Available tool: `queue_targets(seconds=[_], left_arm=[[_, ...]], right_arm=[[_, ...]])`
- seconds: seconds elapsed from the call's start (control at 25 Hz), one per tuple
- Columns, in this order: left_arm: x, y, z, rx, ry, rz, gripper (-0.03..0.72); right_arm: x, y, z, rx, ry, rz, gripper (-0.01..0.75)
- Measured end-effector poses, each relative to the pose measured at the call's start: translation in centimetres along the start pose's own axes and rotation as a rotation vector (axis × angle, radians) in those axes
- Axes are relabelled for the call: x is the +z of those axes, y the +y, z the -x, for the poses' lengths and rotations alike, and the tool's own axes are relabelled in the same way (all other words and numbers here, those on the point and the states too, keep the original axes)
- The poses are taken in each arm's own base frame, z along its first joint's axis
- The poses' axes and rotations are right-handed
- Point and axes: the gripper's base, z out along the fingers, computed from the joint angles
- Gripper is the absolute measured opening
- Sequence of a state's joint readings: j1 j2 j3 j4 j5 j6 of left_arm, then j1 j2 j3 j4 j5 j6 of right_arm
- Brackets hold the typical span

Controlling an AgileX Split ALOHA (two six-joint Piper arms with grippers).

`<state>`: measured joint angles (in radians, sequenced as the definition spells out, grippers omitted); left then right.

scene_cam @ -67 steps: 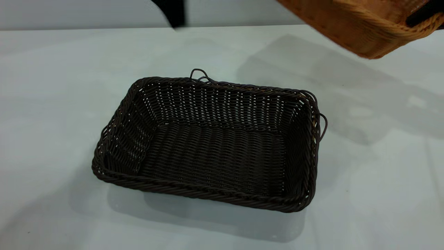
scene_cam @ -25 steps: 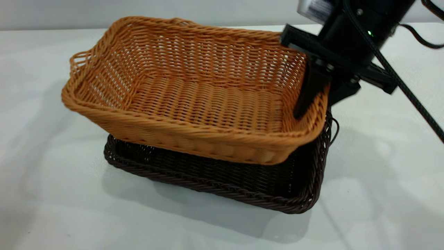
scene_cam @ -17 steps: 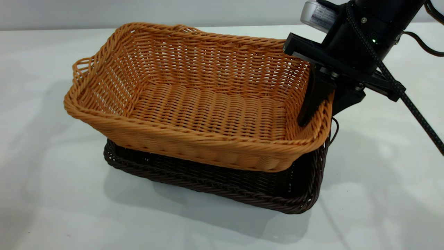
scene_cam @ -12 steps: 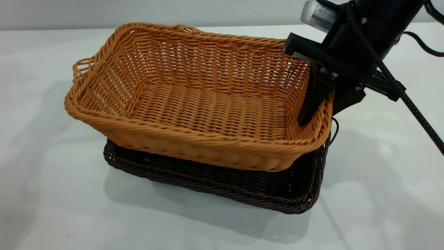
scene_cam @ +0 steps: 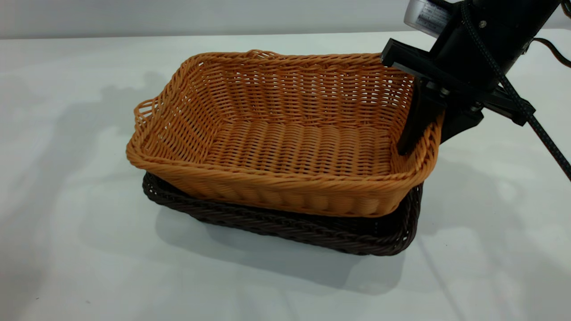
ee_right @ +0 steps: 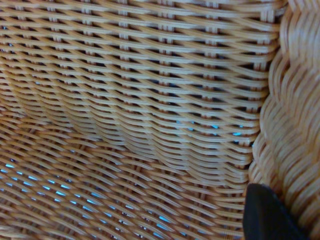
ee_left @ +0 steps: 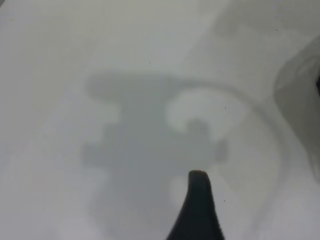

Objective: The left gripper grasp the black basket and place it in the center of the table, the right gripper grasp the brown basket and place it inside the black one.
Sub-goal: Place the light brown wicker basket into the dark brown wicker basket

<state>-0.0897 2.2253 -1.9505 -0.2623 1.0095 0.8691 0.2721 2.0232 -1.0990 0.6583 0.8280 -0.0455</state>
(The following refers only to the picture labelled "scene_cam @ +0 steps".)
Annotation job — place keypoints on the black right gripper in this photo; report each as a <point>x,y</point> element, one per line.
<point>477,58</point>

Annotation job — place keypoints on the orange wicker basket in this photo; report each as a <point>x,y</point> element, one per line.
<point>294,147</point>

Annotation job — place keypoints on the black wicker basket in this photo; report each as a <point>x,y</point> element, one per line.
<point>312,227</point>

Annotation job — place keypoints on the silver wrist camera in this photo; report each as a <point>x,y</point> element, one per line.
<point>426,15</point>

